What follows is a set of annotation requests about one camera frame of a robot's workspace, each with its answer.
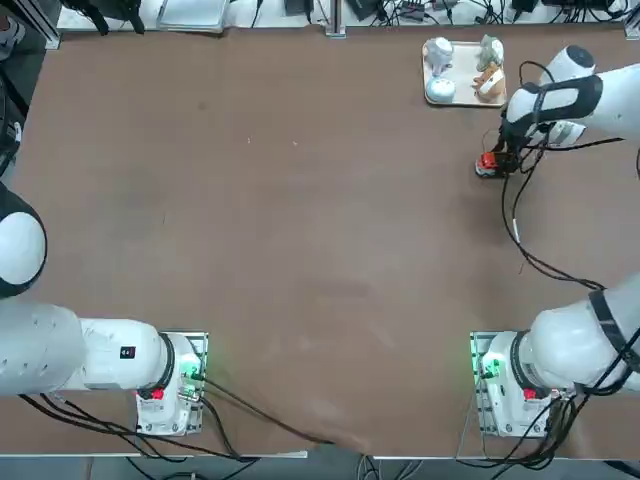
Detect orange-and-blue toy bus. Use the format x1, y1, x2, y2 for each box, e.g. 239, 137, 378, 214
473, 152, 502, 179

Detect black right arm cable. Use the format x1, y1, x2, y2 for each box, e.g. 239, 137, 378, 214
501, 60, 640, 294

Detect dark power adapter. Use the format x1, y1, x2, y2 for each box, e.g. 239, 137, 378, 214
348, 0, 385, 22

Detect brown hamster plush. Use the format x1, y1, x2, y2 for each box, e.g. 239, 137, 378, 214
471, 62, 507, 103

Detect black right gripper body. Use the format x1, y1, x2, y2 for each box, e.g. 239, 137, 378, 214
500, 113, 540, 157

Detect grey laptop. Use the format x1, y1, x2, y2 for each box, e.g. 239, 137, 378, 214
157, 0, 226, 35

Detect black cable across table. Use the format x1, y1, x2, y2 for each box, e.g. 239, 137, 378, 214
197, 375, 374, 454

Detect white rectangular tray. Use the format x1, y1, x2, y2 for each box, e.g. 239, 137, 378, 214
422, 39, 508, 108

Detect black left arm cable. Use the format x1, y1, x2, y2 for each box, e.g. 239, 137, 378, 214
18, 392, 244, 462

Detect grey-green plush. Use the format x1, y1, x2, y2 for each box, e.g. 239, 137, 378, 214
474, 33, 505, 71

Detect light blue round plush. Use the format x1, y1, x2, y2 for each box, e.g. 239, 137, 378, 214
425, 75, 457, 105

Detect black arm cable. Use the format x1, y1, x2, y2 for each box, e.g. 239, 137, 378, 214
501, 60, 640, 294
18, 392, 244, 462

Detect black right base cables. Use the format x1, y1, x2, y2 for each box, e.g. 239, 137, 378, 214
454, 387, 594, 470

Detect black power strip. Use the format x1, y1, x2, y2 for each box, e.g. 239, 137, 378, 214
398, 0, 432, 22

